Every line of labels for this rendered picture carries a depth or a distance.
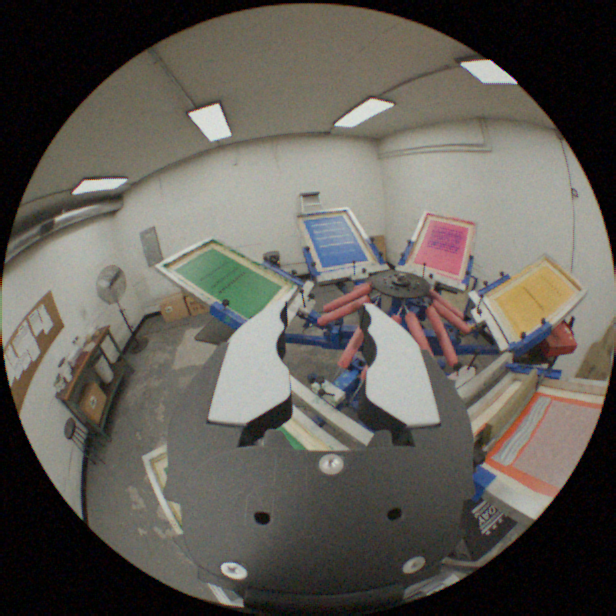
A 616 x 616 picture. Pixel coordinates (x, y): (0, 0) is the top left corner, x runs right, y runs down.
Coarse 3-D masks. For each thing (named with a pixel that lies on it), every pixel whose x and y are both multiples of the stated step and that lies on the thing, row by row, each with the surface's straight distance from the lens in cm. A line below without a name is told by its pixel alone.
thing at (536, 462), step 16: (512, 432) 74; (544, 432) 75; (496, 448) 68; (528, 448) 69; (544, 448) 70; (560, 448) 71; (576, 448) 73; (496, 464) 64; (512, 464) 64; (528, 464) 65; (544, 464) 66; (560, 464) 68; (576, 464) 70; (528, 480) 62; (544, 480) 63; (560, 480) 65
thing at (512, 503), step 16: (544, 384) 98; (560, 384) 96; (576, 384) 95; (592, 384) 95; (608, 384) 98; (480, 400) 84; (496, 480) 56; (496, 496) 53; (512, 496) 54; (512, 512) 54; (528, 512) 53
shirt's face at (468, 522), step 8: (464, 504) 92; (472, 504) 94; (464, 512) 92; (472, 512) 94; (464, 520) 93; (472, 520) 95; (504, 520) 108; (512, 520) 112; (464, 528) 94; (472, 528) 96; (496, 528) 105; (504, 528) 109; (472, 536) 97; (480, 536) 100; (488, 536) 103; (496, 536) 107; (504, 536) 112; (472, 544) 99; (480, 544) 102; (488, 544) 105; (472, 552) 101; (480, 552) 104
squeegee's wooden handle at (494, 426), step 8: (528, 376) 82; (536, 376) 88; (528, 384) 79; (520, 392) 73; (528, 392) 82; (512, 400) 69; (520, 400) 75; (504, 408) 66; (512, 408) 69; (496, 416) 63; (504, 416) 65; (512, 416) 72; (488, 424) 60; (496, 424) 62; (504, 424) 68; (488, 432) 62; (496, 432) 65; (488, 440) 63
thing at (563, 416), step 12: (552, 396) 92; (528, 408) 85; (552, 408) 85; (564, 408) 86; (576, 408) 87; (588, 408) 89; (600, 408) 91; (516, 420) 79; (540, 420) 79; (552, 420) 80; (564, 420) 81; (576, 420) 82; (588, 420) 84; (552, 432) 76; (564, 432) 77; (576, 432) 78; (588, 432) 80
